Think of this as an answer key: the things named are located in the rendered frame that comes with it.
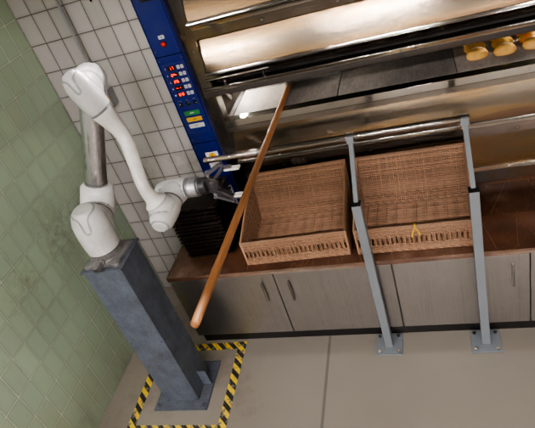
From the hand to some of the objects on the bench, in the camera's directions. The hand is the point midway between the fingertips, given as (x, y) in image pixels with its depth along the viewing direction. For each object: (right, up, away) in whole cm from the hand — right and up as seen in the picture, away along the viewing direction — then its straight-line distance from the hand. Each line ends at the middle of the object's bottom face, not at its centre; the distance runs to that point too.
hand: (242, 180), depth 223 cm
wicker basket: (+86, -17, +42) cm, 97 cm away
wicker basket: (+30, -24, +61) cm, 72 cm away
